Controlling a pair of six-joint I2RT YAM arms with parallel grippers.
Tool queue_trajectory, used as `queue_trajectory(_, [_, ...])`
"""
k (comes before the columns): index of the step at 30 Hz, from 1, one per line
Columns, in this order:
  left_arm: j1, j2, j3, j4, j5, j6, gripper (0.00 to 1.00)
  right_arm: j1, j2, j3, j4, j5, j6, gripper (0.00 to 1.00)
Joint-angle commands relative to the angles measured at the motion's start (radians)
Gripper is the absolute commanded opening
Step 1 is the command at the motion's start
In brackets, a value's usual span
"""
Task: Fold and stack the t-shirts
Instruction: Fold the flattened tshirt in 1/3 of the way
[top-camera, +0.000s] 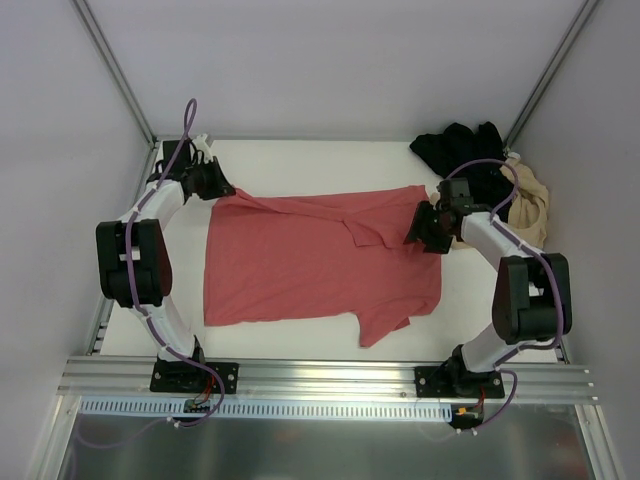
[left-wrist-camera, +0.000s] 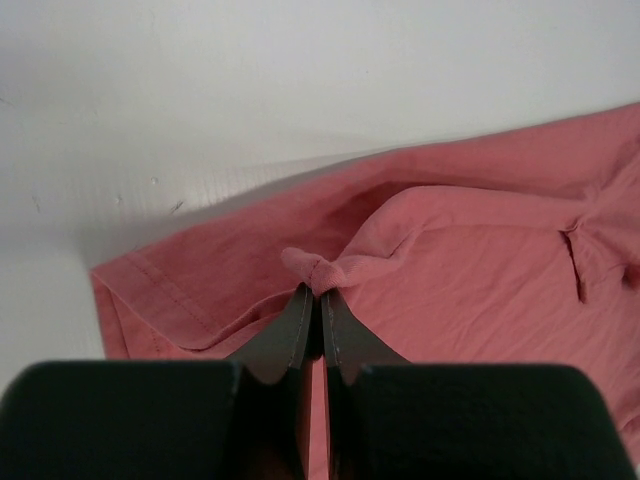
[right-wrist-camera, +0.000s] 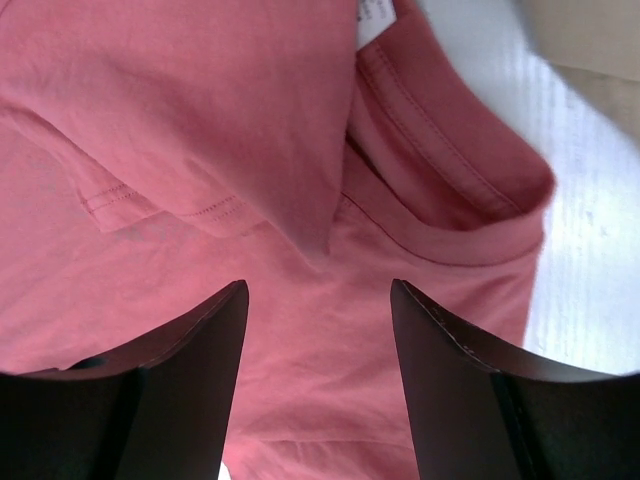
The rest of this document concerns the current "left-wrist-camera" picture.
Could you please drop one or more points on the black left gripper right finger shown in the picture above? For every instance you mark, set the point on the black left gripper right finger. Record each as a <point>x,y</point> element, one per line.
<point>389,418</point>

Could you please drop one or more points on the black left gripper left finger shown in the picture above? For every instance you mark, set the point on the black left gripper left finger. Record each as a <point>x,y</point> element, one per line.
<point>246,416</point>

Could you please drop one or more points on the pink t shirt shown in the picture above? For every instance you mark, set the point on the pink t shirt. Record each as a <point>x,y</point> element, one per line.
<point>515,248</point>

